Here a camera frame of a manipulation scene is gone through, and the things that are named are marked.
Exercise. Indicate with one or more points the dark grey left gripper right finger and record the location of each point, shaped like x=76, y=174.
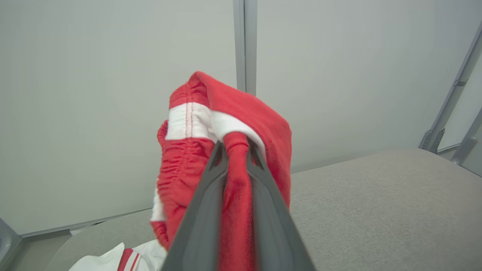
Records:
x=271, y=226

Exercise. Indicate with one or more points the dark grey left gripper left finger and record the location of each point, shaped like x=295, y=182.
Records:
x=199, y=226

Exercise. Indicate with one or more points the red and white jersey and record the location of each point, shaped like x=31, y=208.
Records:
x=109, y=261

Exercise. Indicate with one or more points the red shirt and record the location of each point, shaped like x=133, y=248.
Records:
x=233, y=109

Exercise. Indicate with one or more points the grey fabric padded bench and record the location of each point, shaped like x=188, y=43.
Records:
x=376, y=207

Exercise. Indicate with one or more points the grey partition post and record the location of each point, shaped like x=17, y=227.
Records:
x=244, y=37

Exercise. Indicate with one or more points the grey metal frame strut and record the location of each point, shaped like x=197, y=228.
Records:
x=452, y=94
x=467, y=141

